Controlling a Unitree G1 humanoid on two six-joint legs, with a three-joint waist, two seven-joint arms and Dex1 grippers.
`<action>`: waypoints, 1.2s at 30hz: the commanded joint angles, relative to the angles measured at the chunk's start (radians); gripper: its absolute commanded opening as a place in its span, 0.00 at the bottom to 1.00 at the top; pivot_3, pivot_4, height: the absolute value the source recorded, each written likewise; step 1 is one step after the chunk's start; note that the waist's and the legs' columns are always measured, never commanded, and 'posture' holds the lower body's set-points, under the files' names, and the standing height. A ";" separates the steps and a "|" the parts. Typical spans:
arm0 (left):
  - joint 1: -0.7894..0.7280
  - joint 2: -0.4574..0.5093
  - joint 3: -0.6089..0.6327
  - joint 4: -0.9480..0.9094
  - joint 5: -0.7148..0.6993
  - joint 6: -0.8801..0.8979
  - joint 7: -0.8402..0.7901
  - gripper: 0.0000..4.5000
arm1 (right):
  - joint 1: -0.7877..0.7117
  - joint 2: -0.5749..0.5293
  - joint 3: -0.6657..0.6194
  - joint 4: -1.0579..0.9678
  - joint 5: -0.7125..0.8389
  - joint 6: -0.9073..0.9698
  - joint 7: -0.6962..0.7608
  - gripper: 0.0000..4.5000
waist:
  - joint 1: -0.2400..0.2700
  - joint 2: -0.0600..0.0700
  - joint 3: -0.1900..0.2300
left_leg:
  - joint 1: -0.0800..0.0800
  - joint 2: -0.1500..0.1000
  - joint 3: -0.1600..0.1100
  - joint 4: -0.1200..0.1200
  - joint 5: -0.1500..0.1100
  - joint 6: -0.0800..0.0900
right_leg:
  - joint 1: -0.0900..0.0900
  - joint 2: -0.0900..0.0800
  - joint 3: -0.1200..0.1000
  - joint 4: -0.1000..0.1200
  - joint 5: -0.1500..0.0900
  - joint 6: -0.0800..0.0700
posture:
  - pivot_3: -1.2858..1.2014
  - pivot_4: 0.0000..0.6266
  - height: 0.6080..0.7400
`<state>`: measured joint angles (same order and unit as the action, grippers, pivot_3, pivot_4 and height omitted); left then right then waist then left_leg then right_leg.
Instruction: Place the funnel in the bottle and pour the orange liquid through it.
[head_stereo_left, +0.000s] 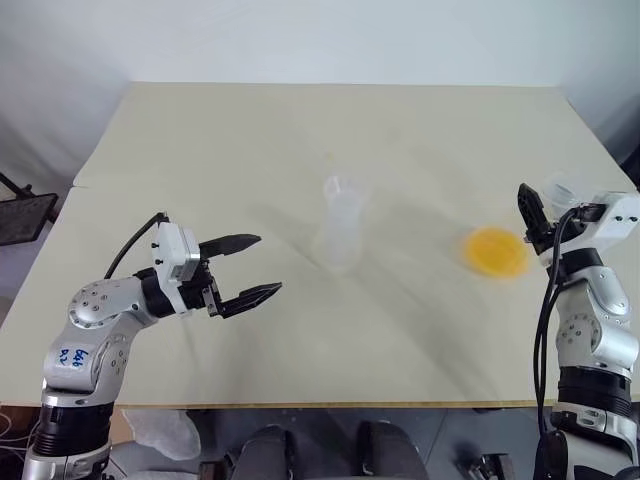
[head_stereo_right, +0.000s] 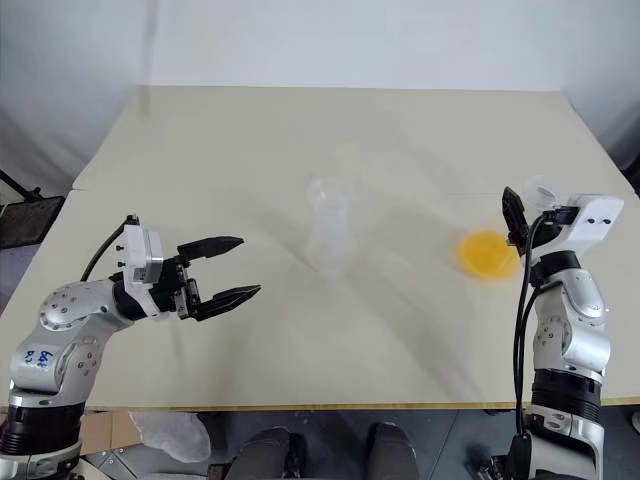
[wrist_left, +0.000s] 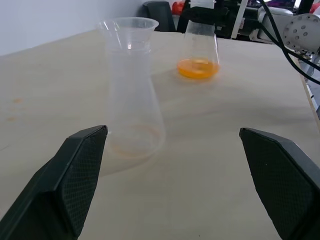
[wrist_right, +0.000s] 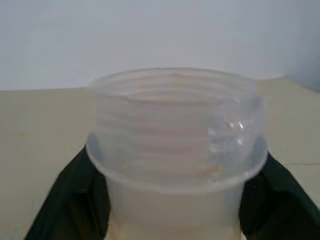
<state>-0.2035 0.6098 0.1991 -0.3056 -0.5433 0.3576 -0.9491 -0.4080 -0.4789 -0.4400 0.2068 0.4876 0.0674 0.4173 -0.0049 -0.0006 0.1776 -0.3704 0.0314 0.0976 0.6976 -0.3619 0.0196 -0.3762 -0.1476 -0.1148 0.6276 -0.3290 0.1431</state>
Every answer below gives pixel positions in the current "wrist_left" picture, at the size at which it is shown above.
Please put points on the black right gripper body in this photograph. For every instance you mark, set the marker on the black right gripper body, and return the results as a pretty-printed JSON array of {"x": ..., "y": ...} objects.
[{"x": 225, "y": 30}]

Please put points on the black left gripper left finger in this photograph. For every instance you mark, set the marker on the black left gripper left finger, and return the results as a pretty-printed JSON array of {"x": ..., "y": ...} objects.
[{"x": 62, "y": 190}]

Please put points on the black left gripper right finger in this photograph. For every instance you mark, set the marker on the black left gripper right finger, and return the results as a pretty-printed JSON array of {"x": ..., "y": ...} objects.
[{"x": 282, "y": 185}]

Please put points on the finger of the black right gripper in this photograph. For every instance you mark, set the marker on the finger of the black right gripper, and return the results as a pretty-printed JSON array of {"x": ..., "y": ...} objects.
[{"x": 203, "y": 13}]

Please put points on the clear flask with orange liquid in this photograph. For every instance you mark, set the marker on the clear flask with orange liquid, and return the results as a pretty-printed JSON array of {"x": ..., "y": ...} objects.
[{"x": 198, "y": 67}]

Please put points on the clear plastic funnel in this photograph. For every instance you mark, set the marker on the clear plastic funnel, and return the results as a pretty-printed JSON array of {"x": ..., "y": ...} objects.
[{"x": 130, "y": 26}]

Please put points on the red background object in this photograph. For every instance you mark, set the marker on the red background object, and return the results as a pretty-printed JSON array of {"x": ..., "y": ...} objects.
[{"x": 178, "y": 8}]

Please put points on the empty clear plastic flask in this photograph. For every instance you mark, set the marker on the empty clear plastic flask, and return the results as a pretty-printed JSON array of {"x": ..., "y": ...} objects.
[{"x": 135, "y": 105}]

